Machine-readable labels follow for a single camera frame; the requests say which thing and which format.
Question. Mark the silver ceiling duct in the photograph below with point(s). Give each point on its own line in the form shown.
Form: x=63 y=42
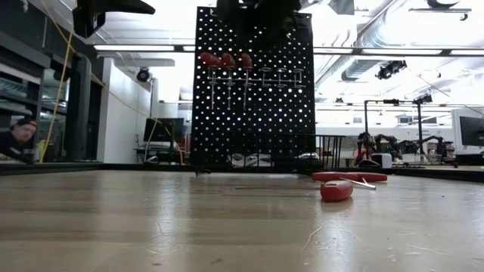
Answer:
x=359 y=68

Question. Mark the black post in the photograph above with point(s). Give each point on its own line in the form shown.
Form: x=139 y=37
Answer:
x=77 y=109

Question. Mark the black ceiling camera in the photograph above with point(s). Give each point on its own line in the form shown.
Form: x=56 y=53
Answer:
x=391 y=69

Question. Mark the person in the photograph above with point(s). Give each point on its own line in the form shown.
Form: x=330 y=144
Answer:
x=20 y=132

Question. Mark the ceiling light strip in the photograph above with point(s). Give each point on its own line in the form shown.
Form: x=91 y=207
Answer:
x=132 y=48
x=397 y=52

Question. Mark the dark shelving unit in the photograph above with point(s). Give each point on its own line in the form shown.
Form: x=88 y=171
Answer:
x=22 y=56

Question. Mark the black aluminium table frame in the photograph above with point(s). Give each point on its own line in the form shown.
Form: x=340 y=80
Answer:
x=132 y=166

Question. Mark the black monitor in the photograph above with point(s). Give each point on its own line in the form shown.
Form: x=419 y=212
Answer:
x=162 y=130
x=472 y=131

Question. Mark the dark office desk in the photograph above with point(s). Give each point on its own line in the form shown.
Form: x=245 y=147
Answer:
x=159 y=151

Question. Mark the black stand-mounted camera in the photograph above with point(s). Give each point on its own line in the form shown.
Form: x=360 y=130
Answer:
x=423 y=99

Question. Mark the round black camera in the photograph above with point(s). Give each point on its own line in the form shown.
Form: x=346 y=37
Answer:
x=143 y=75

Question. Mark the black pipe stand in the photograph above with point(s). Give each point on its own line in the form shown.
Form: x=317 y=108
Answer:
x=419 y=124

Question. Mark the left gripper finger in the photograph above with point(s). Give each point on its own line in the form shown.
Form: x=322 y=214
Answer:
x=125 y=7

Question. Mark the white box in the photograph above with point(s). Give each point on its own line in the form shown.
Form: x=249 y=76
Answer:
x=382 y=160

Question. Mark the black metal pegboard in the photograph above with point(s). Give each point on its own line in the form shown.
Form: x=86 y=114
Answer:
x=272 y=121

